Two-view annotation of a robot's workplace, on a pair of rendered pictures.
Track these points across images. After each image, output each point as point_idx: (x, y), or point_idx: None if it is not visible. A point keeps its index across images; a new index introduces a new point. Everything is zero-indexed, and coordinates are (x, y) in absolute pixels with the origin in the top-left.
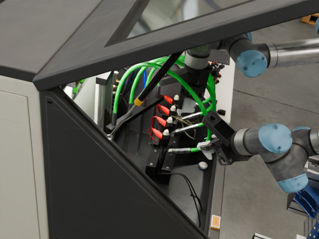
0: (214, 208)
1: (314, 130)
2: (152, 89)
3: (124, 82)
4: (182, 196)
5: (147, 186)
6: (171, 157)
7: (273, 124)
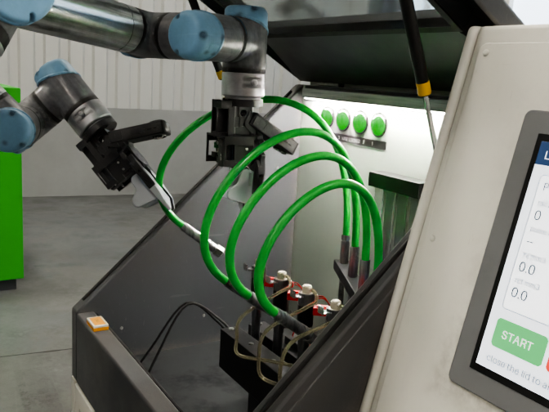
0: (111, 338)
1: (1, 86)
2: None
3: (338, 164)
4: (193, 411)
5: (187, 192)
6: (244, 341)
7: (66, 63)
